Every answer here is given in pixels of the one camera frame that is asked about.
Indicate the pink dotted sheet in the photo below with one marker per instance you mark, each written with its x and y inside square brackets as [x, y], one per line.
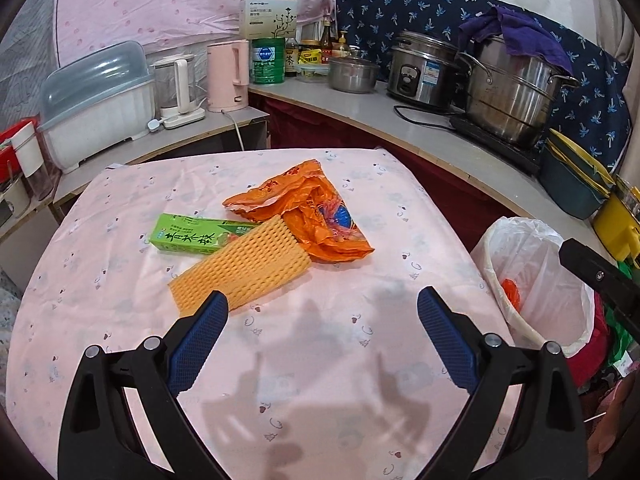
[175, 0]

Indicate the yellow label jar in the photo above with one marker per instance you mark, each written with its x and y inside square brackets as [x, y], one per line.
[311, 55]

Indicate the red plastic bag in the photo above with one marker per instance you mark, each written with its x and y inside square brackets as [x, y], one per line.
[511, 290]

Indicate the white mug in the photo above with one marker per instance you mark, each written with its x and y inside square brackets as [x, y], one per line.
[15, 200]

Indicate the grey patterned cloth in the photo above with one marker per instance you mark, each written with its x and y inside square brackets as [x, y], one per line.
[25, 75]

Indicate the orange plastic bag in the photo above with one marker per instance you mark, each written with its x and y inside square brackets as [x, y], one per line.
[320, 220]

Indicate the white and green carton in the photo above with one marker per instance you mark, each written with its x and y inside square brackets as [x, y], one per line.
[265, 17]

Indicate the pink printed tablecloth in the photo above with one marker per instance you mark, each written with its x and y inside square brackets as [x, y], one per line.
[325, 360]

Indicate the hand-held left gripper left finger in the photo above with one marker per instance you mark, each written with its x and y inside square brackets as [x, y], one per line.
[197, 345]

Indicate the white power plug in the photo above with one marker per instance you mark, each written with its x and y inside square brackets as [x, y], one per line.
[156, 125]

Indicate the pink electric kettle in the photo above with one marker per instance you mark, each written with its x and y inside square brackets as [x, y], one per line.
[225, 75]

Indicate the large steel steamer pot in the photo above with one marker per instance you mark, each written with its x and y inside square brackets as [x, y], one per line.
[510, 100]

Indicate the dark sauce bottle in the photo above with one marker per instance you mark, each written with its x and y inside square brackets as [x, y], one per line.
[326, 42]

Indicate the green plastic bag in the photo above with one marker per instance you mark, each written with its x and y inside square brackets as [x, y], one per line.
[622, 350]

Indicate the purple cloth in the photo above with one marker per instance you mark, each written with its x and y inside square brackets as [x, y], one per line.
[525, 35]

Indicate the yellow pump bottle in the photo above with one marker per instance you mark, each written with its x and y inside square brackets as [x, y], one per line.
[341, 47]

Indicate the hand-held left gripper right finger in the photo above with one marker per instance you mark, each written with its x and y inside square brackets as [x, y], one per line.
[447, 345]

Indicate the grey floral blanket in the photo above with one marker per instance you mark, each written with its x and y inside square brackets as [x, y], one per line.
[7, 290]

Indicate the bin with white liner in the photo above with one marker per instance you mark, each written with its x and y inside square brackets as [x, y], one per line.
[540, 260]

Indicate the white blender cup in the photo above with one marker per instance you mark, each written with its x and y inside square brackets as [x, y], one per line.
[32, 155]

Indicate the small steel pot with lid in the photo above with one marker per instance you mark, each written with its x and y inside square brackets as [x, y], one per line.
[352, 75]

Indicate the teal and yellow basin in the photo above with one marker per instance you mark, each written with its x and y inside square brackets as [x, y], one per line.
[570, 185]

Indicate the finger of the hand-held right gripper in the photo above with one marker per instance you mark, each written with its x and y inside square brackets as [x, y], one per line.
[600, 275]

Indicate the green tin can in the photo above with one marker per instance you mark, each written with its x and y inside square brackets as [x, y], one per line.
[267, 62]

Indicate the black induction cooker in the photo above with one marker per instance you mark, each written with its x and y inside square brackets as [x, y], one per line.
[500, 147]

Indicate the navy printed cloth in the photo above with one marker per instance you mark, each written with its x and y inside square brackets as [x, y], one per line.
[400, 10]

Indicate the orange foam fruit net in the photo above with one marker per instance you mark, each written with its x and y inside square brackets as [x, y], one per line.
[250, 265]

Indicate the yellow plastic container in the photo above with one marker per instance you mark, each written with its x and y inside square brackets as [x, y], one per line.
[620, 230]

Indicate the clear food container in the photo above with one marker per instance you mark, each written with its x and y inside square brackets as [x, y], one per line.
[312, 72]

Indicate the white low cabinet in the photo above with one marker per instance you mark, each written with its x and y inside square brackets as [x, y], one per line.
[200, 140]

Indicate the white dish box grey lid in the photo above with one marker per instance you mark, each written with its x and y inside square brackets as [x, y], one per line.
[100, 125]

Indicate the steel rice cooker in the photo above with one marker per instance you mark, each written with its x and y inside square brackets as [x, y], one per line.
[425, 72]

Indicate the red plastic basin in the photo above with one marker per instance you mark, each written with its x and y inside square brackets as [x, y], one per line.
[12, 135]

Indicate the green tea carton box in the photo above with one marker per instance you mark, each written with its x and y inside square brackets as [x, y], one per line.
[190, 235]

